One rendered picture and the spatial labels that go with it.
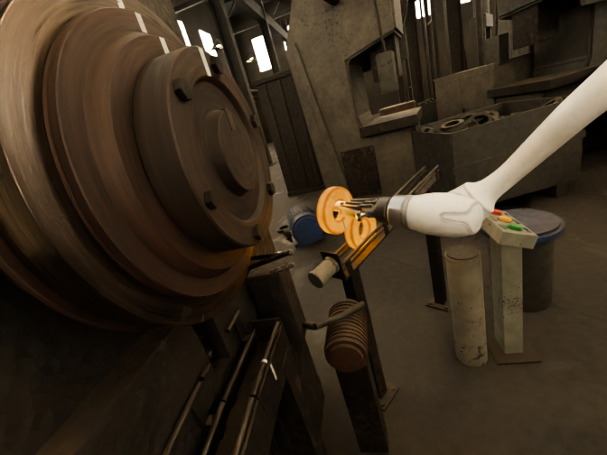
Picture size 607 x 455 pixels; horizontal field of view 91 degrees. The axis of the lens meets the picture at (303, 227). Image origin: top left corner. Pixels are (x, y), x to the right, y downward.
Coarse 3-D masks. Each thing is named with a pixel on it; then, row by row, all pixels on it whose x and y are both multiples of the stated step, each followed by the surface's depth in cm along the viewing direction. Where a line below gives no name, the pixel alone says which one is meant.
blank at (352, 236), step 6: (354, 222) 101; (366, 222) 107; (372, 222) 108; (348, 228) 101; (354, 228) 101; (366, 228) 108; (372, 228) 109; (348, 234) 101; (354, 234) 101; (366, 234) 108; (348, 240) 102; (354, 240) 101; (360, 240) 104; (354, 246) 103
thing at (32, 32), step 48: (48, 0) 29; (96, 0) 34; (0, 48) 24; (48, 48) 28; (0, 96) 23; (0, 144) 23; (48, 144) 26; (0, 192) 25; (48, 192) 25; (48, 240) 25; (96, 240) 29; (96, 288) 28; (144, 288) 33
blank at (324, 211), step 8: (328, 192) 91; (336, 192) 93; (344, 192) 96; (320, 200) 91; (328, 200) 91; (336, 200) 93; (344, 200) 96; (320, 208) 91; (328, 208) 91; (320, 216) 91; (328, 216) 91; (320, 224) 93; (328, 224) 92; (336, 224) 95; (344, 224) 97; (328, 232) 95; (336, 232) 95
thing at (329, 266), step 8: (328, 256) 96; (320, 264) 94; (328, 264) 93; (336, 264) 94; (312, 272) 91; (320, 272) 91; (328, 272) 92; (336, 272) 95; (312, 280) 93; (320, 280) 89
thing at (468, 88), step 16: (496, 64) 321; (512, 64) 324; (528, 64) 328; (448, 80) 395; (464, 80) 367; (480, 80) 344; (496, 80) 327; (512, 80) 330; (448, 96) 404; (464, 96) 375; (480, 96) 352; (448, 112) 414; (464, 112) 384
